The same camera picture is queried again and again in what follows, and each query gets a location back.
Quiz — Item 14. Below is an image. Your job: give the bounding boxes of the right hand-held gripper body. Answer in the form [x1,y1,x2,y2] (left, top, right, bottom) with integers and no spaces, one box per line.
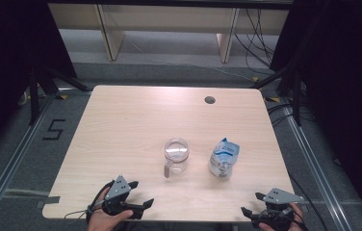
[251,188,306,231]

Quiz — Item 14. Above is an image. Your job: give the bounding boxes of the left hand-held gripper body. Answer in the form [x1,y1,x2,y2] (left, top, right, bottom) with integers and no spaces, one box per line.
[101,174,143,220]

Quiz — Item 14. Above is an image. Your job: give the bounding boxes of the glass jug with beige handle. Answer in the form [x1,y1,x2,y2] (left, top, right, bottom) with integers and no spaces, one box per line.
[163,137,191,179]

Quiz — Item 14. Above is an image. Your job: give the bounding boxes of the white and blue bag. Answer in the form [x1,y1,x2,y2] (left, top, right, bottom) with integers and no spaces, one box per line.
[208,137,241,180]

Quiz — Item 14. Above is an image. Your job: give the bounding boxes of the person's right hand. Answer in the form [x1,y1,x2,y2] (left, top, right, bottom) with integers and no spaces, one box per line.
[258,203,305,231]

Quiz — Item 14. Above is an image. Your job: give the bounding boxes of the person's left hand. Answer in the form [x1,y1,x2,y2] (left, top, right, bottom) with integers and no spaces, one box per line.
[87,188,135,231]

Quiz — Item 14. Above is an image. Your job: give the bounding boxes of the black metal stand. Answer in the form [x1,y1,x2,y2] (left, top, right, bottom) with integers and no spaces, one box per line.
[28,61,92,126]
[250,59,304,127]

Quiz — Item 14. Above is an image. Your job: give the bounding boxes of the dark curtain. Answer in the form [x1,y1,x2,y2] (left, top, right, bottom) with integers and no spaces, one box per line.
[0,0,78,166]
[270,0,362,227]

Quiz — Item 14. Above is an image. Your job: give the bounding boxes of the light wooden shelf unit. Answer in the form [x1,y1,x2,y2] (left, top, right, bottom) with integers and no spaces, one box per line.
[47,3,291,64]

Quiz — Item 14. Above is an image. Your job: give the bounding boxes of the left hand-held gripper cable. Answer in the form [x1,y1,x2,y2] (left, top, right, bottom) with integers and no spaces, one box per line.
[64,180,116,223]

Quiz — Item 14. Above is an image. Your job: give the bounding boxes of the black cable beside table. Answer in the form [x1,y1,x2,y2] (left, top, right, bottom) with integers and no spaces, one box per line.
[288,174,330,231]

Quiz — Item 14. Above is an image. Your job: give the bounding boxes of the aluminium floor rail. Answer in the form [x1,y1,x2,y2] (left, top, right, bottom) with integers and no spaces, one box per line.
[280,98,347,231]
[0,93,56,223]

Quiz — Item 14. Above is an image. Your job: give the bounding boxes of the black floor cables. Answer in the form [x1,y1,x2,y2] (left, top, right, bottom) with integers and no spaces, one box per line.
[266,102,316,128]

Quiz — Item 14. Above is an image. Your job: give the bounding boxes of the bundle of black hanging cables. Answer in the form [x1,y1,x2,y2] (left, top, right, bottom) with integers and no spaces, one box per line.
[233,9,277,78]

